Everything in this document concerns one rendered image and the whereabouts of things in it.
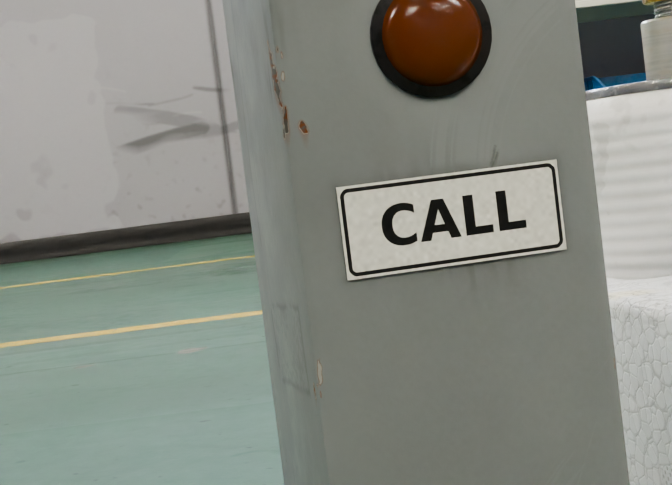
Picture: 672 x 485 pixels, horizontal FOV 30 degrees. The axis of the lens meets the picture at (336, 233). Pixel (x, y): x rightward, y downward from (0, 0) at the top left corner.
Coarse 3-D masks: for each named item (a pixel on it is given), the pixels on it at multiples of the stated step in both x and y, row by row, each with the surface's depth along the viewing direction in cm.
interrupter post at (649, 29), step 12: (648, 24) 52; (660, 24) 52; (648, 36) 52; (660, 36) 52; (648, 48) 52; (660, 48) 52; (648, 60) 52; (660, 60) 52; (648, 72) 53; (660, 72) 52
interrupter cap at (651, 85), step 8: (656, 80) 49; (664, 80) 49; (600, 88) 51; (608, 88) 51; (616, 88) 50; (624, 88) 50; (632, 88) 50; (640, 88) 50; (648, 88) 50; (656, 88) 49; (664, 88) 49; (592, 96) 52; (600, 96) 51; (608, 96) 51
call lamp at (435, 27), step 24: (408, 0) 27; (432, 0) 27; (456, 0) 27; (384, 24) 27; (408, 24) 27; (432, 24) 27; (456, 24) 27; (480, 24) 27; (384, 48) 27; (408, 48) 27; (432, 48) 27; (456, 48) 27; (480, 48) 27; (408, 72) 27; (432, 72) 27; (456, 72) 27
